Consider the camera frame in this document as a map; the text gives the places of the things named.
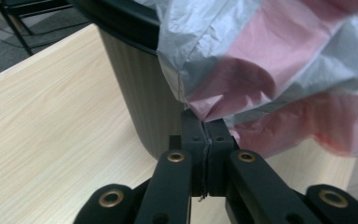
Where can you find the black folding chair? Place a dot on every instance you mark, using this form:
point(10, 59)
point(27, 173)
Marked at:
point(15, 18)

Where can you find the grey and pink garbage bag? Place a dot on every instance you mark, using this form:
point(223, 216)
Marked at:
point(261, 62)

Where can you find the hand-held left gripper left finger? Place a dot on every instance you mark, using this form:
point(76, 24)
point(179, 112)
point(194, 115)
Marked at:
point(194, 146)

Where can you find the dark grey trash bin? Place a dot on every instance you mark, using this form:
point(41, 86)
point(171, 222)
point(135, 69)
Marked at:
point(149, 87)

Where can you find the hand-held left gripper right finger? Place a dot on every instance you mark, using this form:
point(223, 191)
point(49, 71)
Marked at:
point(219, 149)

